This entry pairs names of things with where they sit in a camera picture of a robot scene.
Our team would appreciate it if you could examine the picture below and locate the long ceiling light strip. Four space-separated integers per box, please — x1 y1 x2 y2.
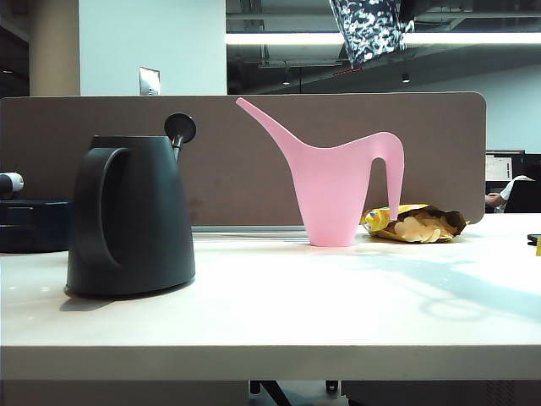
225 31 541 45

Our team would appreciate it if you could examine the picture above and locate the pink plastic watering can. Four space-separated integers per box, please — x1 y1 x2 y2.
235 96 406 248

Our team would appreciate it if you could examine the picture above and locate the computer monitor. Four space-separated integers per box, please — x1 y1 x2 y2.
484 150 527 183

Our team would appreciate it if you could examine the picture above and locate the white cylinder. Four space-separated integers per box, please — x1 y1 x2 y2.
0 171 25 198

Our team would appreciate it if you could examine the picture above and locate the seated person in white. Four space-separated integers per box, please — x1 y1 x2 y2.
485 175 536 214

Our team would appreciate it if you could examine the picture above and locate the black plastic watering kettle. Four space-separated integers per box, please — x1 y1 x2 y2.
65 112 198 299

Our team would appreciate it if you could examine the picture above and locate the metal wall switch plate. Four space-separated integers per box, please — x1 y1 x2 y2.
138 65 161 96

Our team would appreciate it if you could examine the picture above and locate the black office chair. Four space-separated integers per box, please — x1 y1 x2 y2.
505 179 541 215

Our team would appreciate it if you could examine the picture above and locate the black table leg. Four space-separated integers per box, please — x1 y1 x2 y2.
249 380 292 406

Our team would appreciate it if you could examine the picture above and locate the dark cabinet under table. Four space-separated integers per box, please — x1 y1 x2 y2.
341 380 541 406

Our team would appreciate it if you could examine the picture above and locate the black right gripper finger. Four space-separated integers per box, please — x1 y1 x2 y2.
399 0 424 23

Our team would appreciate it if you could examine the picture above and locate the yellow potato chips bag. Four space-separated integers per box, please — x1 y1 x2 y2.
360 203 467 245

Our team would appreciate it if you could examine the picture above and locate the aluminium partition base rail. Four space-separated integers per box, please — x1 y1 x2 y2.
192 225 309 239

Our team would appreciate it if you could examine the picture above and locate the dark blue box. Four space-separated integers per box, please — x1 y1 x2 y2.
0 200 73 254

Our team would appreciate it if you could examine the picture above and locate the brown desk partition panel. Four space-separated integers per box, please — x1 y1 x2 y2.
0 91 487 227

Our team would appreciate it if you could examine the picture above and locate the dark textured glass cup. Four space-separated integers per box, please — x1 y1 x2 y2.
328 0 418 71

